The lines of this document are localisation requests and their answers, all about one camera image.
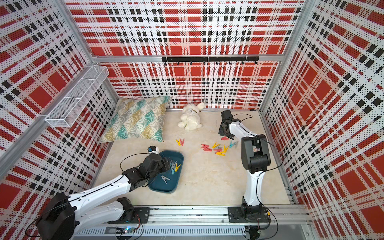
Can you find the teal plastic storage box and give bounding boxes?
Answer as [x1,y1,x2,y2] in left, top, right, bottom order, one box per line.
[149,150,184,194]

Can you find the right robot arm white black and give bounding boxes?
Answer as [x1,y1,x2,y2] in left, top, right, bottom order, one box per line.
[219,119,271,219]

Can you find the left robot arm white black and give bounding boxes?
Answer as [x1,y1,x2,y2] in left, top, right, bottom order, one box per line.
[36,153,171,240]

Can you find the red clothespin flat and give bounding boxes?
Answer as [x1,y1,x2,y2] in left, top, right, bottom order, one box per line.
[201,144,212,152]

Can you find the white plush toy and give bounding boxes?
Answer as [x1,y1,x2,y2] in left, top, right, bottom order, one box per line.
[178,102,206,131]

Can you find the patterned cushion teal yellow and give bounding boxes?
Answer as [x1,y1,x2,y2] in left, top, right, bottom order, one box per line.
[99,96,171,143]

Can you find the green circuit board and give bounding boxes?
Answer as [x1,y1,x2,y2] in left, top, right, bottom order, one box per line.
[116,227,136,235]

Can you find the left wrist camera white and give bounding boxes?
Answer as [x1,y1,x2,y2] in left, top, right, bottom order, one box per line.
[148,146,160,155]

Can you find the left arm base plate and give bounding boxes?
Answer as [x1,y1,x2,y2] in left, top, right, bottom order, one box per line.
[119,208,151,224]

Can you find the black hook rail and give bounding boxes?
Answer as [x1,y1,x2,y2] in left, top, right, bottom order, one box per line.
[162,56,260,64]

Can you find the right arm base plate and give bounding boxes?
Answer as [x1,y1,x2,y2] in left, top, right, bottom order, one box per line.
[228,205,270,223]

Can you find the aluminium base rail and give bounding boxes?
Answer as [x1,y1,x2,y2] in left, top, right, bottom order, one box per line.
[141,205,312,226]

